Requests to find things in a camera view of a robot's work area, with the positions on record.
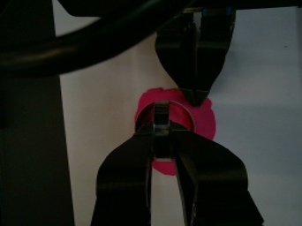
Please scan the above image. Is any thick black cable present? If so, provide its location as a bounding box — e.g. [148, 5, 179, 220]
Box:
[0, 0, 197, 79]

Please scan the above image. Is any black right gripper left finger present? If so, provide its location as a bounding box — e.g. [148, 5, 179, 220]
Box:
[89, 123, 156, 226]

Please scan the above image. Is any flat pink dough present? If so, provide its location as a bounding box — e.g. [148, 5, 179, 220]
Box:
[133, 87, 216, 177]

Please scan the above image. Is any white cutting mat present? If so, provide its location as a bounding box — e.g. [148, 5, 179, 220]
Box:
[52, 5, 302, 226]

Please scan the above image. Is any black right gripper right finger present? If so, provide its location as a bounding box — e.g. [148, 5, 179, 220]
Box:
[168, 122, 266, 226]

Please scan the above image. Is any round metal dough cutter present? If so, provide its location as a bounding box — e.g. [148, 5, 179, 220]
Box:
[135, 100, 196, 162]

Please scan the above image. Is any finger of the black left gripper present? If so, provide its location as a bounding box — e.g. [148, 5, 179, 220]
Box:
[153, 12, 197, 104]
[195, 7, 237, 108]

